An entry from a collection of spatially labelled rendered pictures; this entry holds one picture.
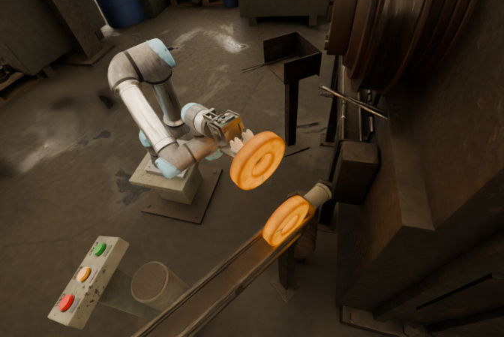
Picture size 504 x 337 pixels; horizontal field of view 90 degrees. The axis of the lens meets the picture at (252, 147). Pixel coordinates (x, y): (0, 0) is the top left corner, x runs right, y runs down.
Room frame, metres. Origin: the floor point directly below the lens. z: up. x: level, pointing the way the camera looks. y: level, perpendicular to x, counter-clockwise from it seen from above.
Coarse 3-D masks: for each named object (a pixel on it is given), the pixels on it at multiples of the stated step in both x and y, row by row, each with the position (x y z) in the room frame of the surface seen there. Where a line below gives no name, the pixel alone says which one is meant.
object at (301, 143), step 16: (272, 48) 1.33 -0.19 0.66; (288, 48) 1.36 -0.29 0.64; (304, 48) 1.27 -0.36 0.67; (272, 64) 1.29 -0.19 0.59; (288, 64) 1.07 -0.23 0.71; (304, 64) 1.10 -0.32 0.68; (320, 64) 1.12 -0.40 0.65; (288, 80) 1.07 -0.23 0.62; (288, 96) 1.17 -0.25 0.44; (288, 112) 1.17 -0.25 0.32; (288, 128) 1.17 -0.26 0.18; (288, 144) 1.16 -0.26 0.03; (304, 144) 1.16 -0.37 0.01
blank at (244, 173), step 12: (264, 132) 0.40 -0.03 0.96; (252, 144) 0.37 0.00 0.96; (264, 144) 0.37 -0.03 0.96; (276, 144) 0.39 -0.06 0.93; (240, 156) 0.35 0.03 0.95; (252, 156) 0.35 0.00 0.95; (264, 156) 0.40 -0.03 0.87; (276, 156) 0.39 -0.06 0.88; (240, 168) 0.33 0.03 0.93; (252, 168) 0.34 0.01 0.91; (264, 168) 0.38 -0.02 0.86; (240, 180) 0.32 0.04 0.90; (252, 180) 0.34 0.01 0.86; (264, 180) 0.37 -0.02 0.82
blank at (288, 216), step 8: (288, 200) 0.32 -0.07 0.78; (296, 200) 0.32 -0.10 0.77; (304, 200) 0.33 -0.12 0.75; (280, 208) 0.30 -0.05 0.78; (288, 208) 0.30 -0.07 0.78; (296, 208) 0.30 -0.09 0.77; (304, 208) 0.32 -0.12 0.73; (272, 216) 0.29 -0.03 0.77; (280, 216) 0.28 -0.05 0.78; (288, 216) 0.28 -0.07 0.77; (296, 216) 0.31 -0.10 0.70; (304, 216) 0.32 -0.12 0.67; (272, 224) 0.27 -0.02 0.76; (280, 224) 0.27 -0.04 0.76; (288, 224) 0.30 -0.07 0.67; (296, 224) 0.30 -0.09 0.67; (264, 232) 0.27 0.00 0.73; (272, 232) 0.26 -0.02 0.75; (280, 232) 0.27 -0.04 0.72; (288, 232) 0.28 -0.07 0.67; (272, 240) 0.25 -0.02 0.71; (280, 240) 0.27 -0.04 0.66
